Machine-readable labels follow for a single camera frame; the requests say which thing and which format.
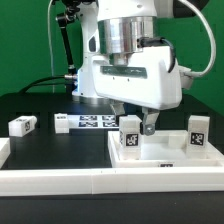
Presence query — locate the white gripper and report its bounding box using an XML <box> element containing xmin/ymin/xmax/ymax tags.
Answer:
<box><xmin>92</xmin><ymin>46</ymin><xmax>182</xmax><ymax>136</ymax></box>

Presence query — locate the white square tabletop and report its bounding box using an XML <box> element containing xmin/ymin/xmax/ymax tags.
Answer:
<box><xmin>108</xmin><ymin>130</ymin><xmax>224</xmax><ymax>168</ymax></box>

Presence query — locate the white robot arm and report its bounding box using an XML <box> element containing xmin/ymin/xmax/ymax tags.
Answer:
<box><xmin>56</xmin><ymin>0</ymin><xmax>216</xmax><ymax>135</ymax></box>

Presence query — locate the white U-shaped obstacle fence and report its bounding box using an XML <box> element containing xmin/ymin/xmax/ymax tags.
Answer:
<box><xmin>0</xmin><ymin>135</ymin><xmax>224</xmax><ymax>197</ymax></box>

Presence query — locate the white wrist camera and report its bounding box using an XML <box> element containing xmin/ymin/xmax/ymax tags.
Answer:
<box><xmin>179</xmin><ymin>65</ymin><xmax>193</xmax><ymax>90</ymax></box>

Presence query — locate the white marker base plate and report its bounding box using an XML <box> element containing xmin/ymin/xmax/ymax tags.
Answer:
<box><xmin>54</xmin><ymin>113</ymin><xmax>118</xmax><ymax>134</ymax></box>

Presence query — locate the black cable bundle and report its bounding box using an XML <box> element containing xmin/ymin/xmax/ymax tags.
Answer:
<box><xmin>18</xmin><ymin>75</ymin><xmax>79</xmax><ymax>94</ymax></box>

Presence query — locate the white thin cable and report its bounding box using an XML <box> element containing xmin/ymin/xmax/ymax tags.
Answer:
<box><xmin>47</xmin><ymin>0</ymin><xmax>56</xmax><ymax>94</ymax></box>

